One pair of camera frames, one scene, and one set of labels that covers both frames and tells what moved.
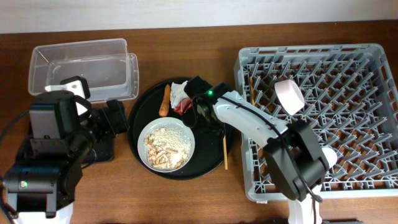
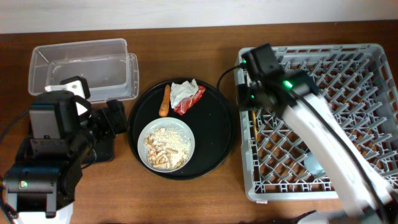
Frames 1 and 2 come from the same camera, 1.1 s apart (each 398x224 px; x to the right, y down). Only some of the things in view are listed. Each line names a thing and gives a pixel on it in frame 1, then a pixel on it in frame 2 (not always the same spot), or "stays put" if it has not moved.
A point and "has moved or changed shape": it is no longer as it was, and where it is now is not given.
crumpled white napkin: [177, 93] stays put
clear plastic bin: [111, 73] stays put
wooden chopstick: [226, 160] has moved or changed shape
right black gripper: [205, 125] -> [244, 102]
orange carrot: [165, 105] stays put
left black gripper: [109, 129] stays put
